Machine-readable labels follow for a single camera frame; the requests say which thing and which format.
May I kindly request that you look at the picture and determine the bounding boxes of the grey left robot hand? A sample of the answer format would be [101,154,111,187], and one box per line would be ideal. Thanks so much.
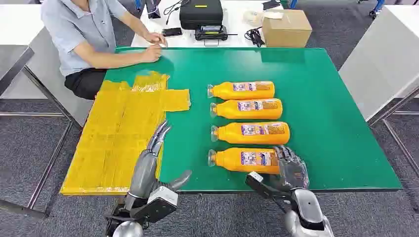
[128,120,193,199]

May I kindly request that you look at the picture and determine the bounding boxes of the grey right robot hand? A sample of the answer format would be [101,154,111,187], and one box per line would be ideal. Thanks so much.
[273,145,310,193]

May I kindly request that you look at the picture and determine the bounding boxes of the person's left hand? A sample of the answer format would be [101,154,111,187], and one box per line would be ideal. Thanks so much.
[144,32,168,48]

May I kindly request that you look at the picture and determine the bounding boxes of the person's right hand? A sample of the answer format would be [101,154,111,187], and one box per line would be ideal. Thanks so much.
[140,44,163,64]

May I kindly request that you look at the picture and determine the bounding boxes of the orange drink bottle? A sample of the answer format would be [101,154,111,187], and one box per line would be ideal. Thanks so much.
[207,81,276,100]
[208,147,282,175]
[210,121,291,146]
[209,98,284,120]

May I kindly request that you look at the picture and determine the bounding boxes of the black smartphone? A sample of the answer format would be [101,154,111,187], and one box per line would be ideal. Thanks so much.
[162,27,183,38]

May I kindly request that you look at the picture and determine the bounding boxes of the black tablet stand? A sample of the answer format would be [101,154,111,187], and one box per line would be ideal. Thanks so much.
[145,0,162,20]

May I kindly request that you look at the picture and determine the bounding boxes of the yellow sheet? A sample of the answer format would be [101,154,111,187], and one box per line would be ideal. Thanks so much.
[60,71,192,197]

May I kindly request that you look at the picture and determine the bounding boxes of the black carrying case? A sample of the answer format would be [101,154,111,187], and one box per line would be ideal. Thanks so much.
[179,0,224,31]

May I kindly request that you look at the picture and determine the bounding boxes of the black handheld controller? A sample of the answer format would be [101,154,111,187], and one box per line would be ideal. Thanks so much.
[194,25,229,47]

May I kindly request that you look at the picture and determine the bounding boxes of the green table mat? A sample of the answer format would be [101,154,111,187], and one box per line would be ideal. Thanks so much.
[104,46,403,194]

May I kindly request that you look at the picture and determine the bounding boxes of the white desk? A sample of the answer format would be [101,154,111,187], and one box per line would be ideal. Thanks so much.
[130,0,286,49]

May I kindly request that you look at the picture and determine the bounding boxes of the person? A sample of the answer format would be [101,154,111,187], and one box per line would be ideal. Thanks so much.
[41,0,168,101]

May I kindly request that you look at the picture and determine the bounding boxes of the clear plastic bag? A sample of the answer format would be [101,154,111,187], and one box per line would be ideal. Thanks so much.
[243,10,264,27]

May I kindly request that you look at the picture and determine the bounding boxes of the black flat device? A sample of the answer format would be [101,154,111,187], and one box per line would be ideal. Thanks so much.
[261,0,282,11]

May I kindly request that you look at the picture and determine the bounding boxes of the brown cardboard box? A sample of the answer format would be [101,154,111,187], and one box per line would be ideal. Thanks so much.
[261,9,313,49]

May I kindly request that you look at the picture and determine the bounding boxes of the white table with steel legs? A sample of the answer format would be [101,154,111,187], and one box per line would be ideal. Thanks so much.
[0,3,95,219]
[338,4,419,180]

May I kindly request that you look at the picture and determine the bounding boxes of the blue office chair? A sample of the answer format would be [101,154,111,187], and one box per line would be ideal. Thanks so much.
[357,0,386,19]

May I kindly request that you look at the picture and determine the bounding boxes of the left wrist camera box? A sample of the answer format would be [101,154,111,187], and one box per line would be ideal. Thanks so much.
[130,186,179,224]

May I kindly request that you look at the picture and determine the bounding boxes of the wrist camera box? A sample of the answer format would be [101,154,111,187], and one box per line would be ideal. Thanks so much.
[245,171,289,201]
[130,186,179,224]

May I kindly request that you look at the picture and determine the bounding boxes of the thin black cable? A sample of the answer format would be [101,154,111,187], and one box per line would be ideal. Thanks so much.
[163,0,191,26]

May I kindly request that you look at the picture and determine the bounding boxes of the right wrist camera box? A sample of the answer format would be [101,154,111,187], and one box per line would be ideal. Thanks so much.
[245,171,289,201]

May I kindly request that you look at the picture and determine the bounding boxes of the black coiled cable bundle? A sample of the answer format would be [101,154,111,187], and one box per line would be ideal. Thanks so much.
[244,27,265,48]

